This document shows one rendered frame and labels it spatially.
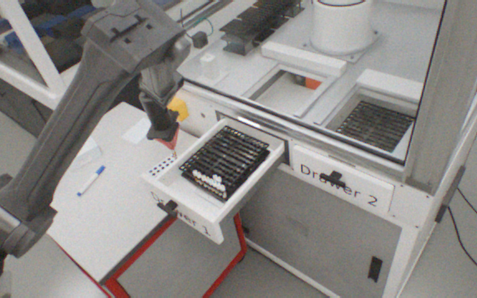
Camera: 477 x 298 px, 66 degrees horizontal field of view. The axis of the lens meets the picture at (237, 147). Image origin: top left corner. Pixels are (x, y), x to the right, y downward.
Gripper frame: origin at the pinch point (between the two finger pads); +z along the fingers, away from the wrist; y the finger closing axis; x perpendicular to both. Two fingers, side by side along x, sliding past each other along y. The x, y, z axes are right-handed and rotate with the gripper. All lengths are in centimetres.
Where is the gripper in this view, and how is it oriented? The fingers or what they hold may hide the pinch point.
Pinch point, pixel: (172, 146)
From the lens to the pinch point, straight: 109.1
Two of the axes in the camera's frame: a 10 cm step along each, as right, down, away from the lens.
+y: 2.0, -7.5, 6.4
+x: -9.7, -0.4, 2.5
